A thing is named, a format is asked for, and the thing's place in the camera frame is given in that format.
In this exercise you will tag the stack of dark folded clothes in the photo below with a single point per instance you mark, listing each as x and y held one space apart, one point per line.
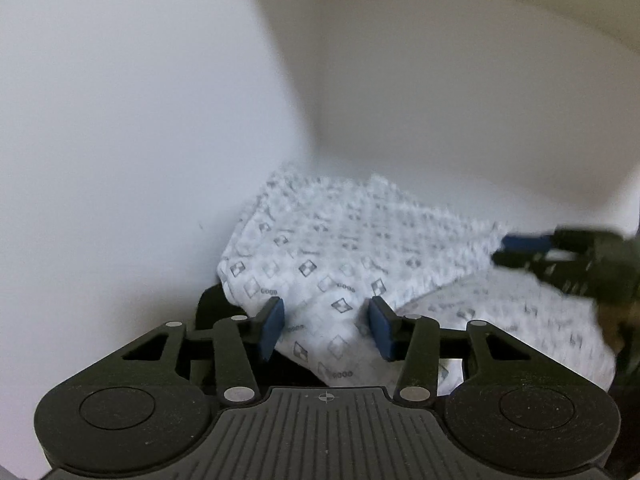
210 305

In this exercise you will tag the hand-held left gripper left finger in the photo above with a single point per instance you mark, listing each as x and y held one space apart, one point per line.
272 327

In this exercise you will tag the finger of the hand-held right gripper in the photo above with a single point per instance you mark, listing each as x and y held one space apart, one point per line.
525 242
520 261

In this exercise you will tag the white patterned pajama garment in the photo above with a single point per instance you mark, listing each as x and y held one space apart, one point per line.
350 240

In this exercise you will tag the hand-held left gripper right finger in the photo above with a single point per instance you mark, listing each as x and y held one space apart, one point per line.
380 327

